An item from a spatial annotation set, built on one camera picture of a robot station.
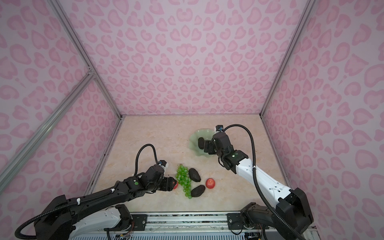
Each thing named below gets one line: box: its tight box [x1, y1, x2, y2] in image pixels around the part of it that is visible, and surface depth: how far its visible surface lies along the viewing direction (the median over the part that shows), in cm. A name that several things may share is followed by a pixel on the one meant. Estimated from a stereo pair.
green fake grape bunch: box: [175, 163, 192, 199], surface depth 85 cm
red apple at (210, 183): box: [205, 178, 216, 189], surface depth 84 cm
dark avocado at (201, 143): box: [198, 137, 205, 150], surface depth 103 cm
